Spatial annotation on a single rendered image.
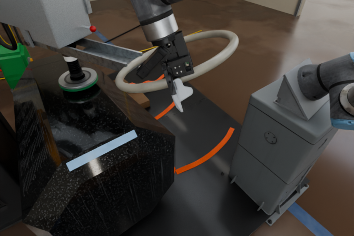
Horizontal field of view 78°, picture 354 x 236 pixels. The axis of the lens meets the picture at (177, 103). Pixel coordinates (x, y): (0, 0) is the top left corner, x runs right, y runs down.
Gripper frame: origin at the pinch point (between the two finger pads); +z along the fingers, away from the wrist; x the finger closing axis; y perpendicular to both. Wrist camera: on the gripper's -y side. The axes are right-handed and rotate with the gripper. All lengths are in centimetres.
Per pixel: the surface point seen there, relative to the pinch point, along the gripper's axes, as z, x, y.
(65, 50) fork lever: -21, 46, -53
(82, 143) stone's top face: 15, 16, -52
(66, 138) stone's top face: 12, 19, -59
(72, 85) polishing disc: -2, 50, -63
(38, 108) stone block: 2, 42, -83
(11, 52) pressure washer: -27, 163, -179
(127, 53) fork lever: -10.4, 41.8, -23.1
